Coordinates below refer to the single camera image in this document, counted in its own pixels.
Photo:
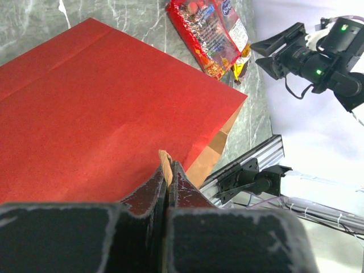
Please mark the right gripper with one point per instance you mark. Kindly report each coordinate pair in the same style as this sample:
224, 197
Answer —
291, 54

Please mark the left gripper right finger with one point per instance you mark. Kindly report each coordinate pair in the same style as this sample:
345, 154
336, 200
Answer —
203, 238

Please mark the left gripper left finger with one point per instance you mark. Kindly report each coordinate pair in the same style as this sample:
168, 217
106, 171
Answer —
123, 236

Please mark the yellow candy packet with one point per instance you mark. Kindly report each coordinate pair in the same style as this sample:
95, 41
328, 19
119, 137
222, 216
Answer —
239, 68

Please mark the large red snack bag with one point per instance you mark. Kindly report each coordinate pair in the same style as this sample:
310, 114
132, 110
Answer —
212, 31

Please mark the red paper bag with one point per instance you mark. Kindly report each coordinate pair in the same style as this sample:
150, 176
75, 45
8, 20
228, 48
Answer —
84, 115

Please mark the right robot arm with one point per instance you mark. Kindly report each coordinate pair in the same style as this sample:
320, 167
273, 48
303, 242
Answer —
325, 58

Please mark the aluminium frame rail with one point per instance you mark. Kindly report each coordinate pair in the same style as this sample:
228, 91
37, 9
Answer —
257, 171

